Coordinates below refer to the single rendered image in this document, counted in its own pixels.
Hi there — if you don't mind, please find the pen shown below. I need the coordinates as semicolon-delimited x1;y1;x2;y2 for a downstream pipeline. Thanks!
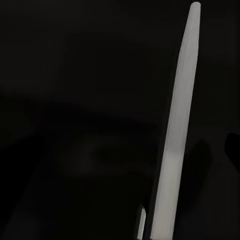
137;1;201;240

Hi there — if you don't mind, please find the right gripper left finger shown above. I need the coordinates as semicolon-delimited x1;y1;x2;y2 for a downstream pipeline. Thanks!
0;133;42;236

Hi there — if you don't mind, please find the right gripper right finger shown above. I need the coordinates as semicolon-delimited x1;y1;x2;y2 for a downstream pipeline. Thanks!
224;133;240;173

